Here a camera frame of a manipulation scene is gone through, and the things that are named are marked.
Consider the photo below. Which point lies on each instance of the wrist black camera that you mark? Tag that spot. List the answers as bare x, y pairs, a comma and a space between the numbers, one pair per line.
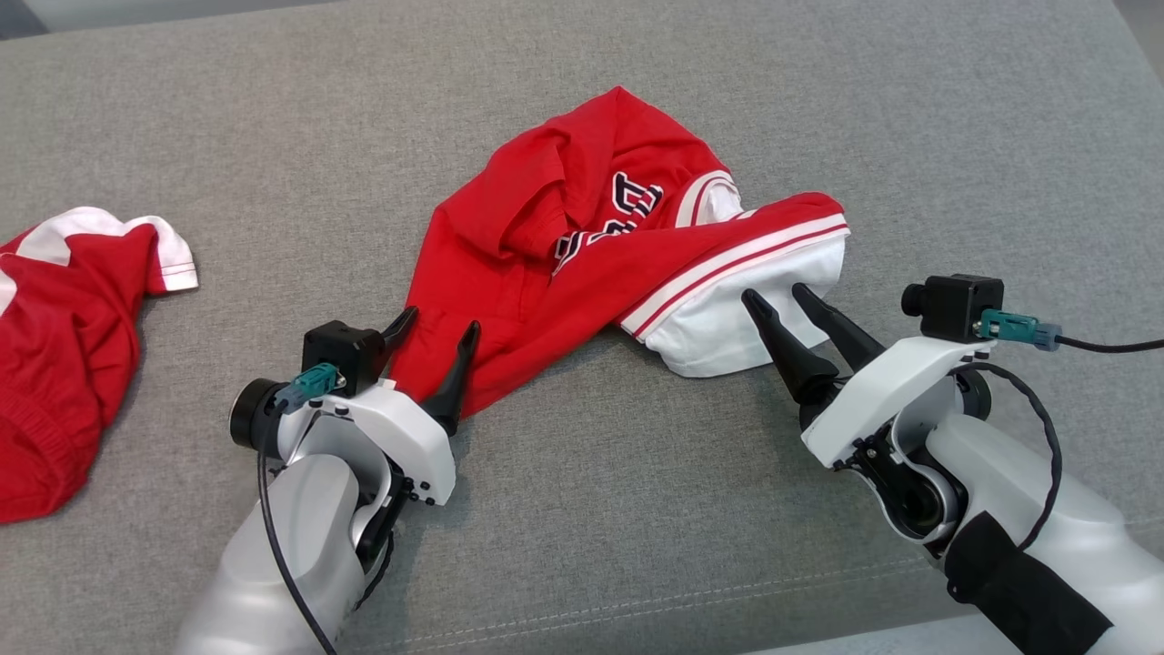
336, 350
955, 305

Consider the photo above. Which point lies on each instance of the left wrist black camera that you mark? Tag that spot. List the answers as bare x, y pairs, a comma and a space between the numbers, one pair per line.
336, 350

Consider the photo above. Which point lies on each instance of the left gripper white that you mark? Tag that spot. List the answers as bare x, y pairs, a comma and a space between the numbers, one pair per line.
409, 437

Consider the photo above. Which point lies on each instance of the red basketball shorts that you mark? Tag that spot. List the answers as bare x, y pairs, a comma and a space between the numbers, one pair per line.
64, 364

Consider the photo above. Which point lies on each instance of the camera teal connector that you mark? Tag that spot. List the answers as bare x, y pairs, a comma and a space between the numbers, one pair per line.
309, 387
1018, 327

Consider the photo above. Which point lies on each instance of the red basketball jersey shirt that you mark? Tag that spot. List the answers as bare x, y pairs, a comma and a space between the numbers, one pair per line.
518, 209

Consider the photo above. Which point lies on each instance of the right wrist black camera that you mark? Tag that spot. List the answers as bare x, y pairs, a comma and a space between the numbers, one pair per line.
955, 305

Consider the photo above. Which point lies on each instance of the right camera teal connector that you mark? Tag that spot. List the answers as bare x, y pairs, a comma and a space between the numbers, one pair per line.
1018, 327

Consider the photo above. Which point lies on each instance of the left camera teal connector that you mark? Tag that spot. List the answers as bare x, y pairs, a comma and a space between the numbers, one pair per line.
309, 387

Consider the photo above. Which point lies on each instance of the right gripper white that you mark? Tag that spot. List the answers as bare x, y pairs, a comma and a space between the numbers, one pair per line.
882, 391

